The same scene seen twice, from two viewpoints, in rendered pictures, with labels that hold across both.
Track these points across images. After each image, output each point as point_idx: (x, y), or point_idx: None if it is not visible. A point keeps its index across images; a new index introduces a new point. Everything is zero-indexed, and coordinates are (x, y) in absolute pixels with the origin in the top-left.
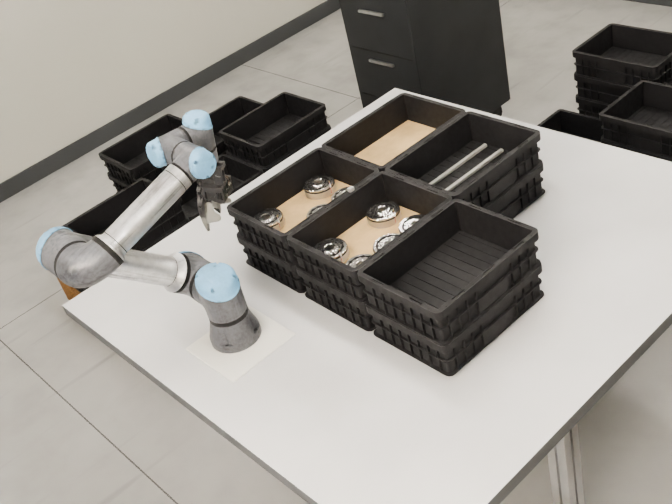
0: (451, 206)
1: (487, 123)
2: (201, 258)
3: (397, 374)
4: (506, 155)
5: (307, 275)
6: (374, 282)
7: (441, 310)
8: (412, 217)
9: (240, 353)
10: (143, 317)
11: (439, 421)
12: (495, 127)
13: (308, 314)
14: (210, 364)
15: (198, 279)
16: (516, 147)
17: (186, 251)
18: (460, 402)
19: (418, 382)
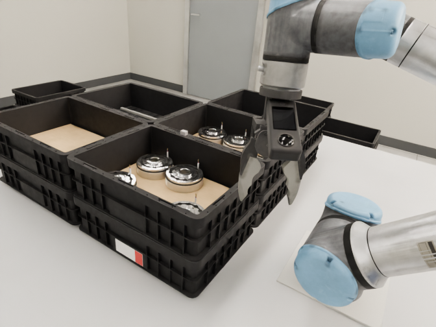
0: None
1: (93, 96)
2: (320, 231)
3: (322, 176)
4: (156, 89)
5: (271, 189)
6: (313, 123)
7: (326, 108)
8: (202, 133)
9: None
10: None
11: (348, 163)
12: (100, 96)
13: (278, 226)
14: (385, 291)
15: (374, 211)
16: (146, 87)
17: (318, 246)
18: (330, 157)
19: (324, 169)
